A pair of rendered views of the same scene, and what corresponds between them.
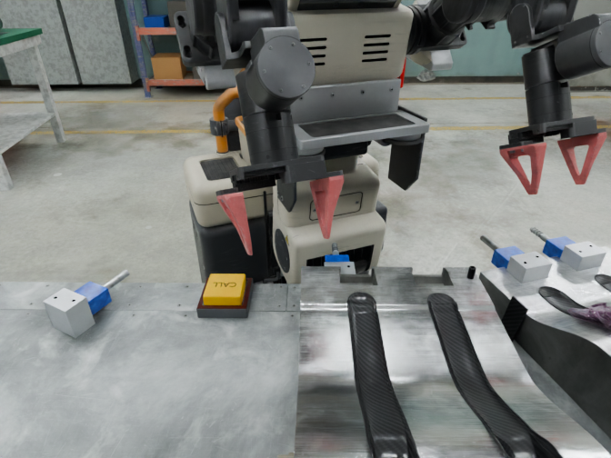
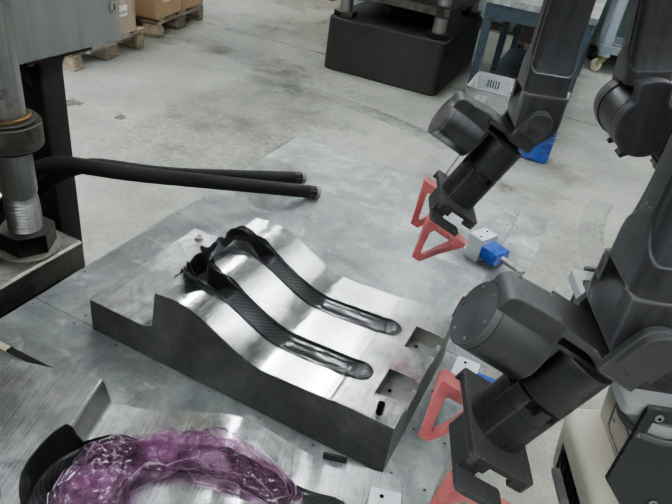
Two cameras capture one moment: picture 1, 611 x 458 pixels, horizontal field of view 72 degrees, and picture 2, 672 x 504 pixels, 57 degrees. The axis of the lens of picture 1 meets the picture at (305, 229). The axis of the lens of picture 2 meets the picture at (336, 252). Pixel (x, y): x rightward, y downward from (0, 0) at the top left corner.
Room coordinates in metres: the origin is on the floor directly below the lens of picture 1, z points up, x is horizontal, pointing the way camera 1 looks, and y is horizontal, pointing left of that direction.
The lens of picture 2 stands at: (0.60, -0.78, 1.48)
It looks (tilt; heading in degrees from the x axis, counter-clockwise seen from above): 33 degrees down; 111
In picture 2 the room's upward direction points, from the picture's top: 9 degrees clockwise
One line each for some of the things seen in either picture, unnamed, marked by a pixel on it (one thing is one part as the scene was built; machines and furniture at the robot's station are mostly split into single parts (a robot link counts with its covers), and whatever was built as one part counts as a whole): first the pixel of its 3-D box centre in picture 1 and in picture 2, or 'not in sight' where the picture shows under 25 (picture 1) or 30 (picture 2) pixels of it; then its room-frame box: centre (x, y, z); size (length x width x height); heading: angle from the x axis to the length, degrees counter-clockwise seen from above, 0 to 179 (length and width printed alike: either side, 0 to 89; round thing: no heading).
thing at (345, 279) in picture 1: (356, 284); (421, 351); (0.49, -0.08, 0.87); 0.05 x 0.05 x 0.04; 89
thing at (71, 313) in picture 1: (95, 294); (497, 256); (0.52, 0.34, 0.83); 0.13 x 0.05 x 0.05; 153
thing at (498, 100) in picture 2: not in sight; (516, 100); (0.12, 3.18, 0.28); 0.61 x 0.41 x 0.15; 2
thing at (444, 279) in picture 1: (429, 285); (395, 396); (0.49, -0.18, 0.87); 0.05 x 0.05 x 0.04; 89
